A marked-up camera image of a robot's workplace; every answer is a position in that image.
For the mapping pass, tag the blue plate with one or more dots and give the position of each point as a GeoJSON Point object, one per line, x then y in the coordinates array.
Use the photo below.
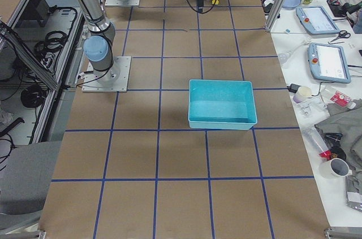
{"type": "Point", "coordinates": [291, 4]}

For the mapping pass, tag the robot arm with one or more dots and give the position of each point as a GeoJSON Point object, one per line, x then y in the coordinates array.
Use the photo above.
{"type": "Point", "coordinates": [98, 47]}

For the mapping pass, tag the clear plastic bottle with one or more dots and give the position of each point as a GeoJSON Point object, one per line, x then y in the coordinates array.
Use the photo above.
{"type": "Point", "coordinates": [317, 142]}

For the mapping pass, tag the upper teach pendant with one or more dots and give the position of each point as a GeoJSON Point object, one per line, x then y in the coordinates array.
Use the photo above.
{"type": "Point", "coordinates": [316, 20]}

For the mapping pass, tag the paper cup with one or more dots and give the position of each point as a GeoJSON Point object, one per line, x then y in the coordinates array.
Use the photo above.
{"type": "Point", "coordinates": [302, 94]}

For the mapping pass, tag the grey cloth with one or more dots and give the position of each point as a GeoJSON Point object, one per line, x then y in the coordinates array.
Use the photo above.
{"type": "Point", "coordinates": [347, 122]}

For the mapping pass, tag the light bulb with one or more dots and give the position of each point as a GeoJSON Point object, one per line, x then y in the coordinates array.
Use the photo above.
{"type": "Point", "coordinates": [285, 56]}

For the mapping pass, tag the black scissors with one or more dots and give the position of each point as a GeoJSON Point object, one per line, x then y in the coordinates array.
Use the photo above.
{"type": "Point", "coordinates": [341, 34]}

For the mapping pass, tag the lower teach pendant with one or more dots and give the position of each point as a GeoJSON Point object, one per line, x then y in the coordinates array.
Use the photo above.
{"type": "Point", "coordinates": [328, 63]}

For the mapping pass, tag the white mug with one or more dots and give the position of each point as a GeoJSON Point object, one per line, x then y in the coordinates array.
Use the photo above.
{"type": "Point", "coordinates": [334, 168]}

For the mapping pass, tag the teach pendant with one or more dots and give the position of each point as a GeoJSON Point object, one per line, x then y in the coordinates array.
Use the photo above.
{"type": "Point", "coordinates": [316, 20]}
{"type": "Point", "coordinates": [328, 63]}

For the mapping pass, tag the grey chair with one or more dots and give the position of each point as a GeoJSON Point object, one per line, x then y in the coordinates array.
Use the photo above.
{"type": "Point", "coordinates": [25, 184]}

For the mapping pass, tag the teal plastic bin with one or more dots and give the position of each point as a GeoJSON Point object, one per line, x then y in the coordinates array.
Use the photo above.
{"type": "Point", "coordinates": [221, 104]}

